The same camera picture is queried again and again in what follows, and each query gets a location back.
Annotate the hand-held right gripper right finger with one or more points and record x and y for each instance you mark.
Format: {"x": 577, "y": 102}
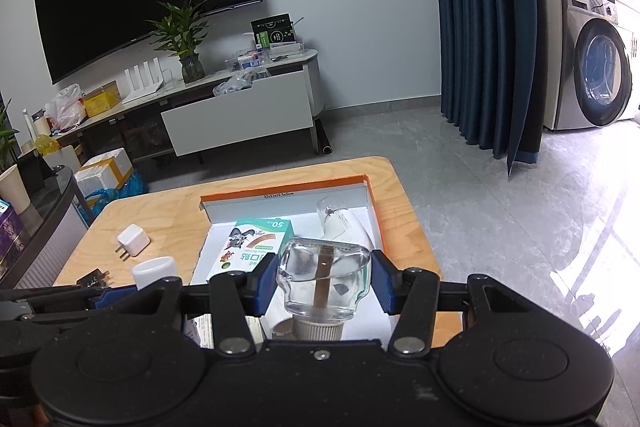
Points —
{"x": 382, "y": 282}

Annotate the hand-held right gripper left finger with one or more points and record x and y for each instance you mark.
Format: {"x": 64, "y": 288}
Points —
{"x": 265, "y": 282}

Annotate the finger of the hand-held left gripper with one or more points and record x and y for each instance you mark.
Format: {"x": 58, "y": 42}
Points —
{"x": 112, "y": 298}
{"x": 50, "y": 291}

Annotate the white pill bottle orange label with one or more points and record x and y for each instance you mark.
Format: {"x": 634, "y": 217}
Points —
{"x": 155, "y": 272}

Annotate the clear glass bottle white cap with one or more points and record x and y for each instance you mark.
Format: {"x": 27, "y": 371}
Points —
{"x": 325, "y": 267}

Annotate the orange-rimmed white tray box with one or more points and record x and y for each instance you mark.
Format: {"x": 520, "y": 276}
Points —
{"x": 300, "y": 212}

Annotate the black plug adapter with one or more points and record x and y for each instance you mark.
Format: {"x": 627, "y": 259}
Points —
{"x": 95, "y": 279}

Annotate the teal bandage box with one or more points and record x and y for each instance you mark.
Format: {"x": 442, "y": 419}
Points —
{"x": 245, "y": 247}

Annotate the white square charger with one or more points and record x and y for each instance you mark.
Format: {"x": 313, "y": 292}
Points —
{"x": 134, "y": 241}

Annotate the dark glass side counter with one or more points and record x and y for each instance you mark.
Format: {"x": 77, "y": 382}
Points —
{"x": 55, "y": 227}

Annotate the plain white plug-in heater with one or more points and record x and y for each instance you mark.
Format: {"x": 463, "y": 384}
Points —
{"x": 347, "y": 224}

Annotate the purple patterned tin box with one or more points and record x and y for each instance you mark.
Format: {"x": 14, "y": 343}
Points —
{"x": 10, "y": 232}

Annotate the blue plastic bag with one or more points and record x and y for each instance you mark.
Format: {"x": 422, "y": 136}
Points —
{"x": 120, "y": 194}

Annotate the beige paper cup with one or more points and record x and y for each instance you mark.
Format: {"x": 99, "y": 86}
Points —
{"x": 15, "y": 189}

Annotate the black tablet stand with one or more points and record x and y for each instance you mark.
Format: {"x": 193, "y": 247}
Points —
{"x": 35, "y": 172}

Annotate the white foam box yellow tape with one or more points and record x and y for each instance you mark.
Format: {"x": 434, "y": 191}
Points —
{"x": 102, "y": 169}

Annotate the black roll under cabinet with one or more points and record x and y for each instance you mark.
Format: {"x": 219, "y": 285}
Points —
{"x": 326, "y": 139}

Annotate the large leafy houseplant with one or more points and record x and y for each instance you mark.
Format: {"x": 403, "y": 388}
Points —
{"x": 6, "y": 137}

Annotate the grey television cabinet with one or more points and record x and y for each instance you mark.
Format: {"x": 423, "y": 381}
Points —
{"x": 145, "y": 134}

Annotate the white cabinet drawer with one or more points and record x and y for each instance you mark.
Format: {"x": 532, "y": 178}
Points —
{"x": 240, "y": 117}

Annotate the white plastic bag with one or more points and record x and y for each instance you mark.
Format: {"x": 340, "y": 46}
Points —
{"x": 65, "y": 109}

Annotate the clear bag of parts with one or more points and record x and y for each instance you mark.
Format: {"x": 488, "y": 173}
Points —
{"x": 235, "y": 86}

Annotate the yellow cardboard box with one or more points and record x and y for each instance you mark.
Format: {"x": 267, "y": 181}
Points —
{"x": 102, "y": 99}

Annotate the white router with antennas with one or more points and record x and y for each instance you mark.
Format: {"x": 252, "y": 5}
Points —
{"x": 142, "y": 89}

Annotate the clear plastic containers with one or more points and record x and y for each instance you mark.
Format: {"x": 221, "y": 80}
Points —
{"x": 247, "y": 59}

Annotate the dark glass vase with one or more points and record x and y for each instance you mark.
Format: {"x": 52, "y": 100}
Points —
{"x": 192, "y": 69}

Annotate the clear acrylic tray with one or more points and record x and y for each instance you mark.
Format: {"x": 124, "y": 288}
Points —
{"x": 287, "y": 49}

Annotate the black and green box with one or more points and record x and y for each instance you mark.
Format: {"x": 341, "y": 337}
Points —
{"x": 272, "y": 32}

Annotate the green bamboo plant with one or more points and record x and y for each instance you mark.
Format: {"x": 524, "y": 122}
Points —
{"x": 182, "y": 27}

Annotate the dark blue curtain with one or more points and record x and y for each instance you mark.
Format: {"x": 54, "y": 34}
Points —
{"x": 485, "y": 32}

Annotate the white washing machine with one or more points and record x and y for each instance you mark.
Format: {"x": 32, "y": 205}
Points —
{"x": 595, "y": 67}

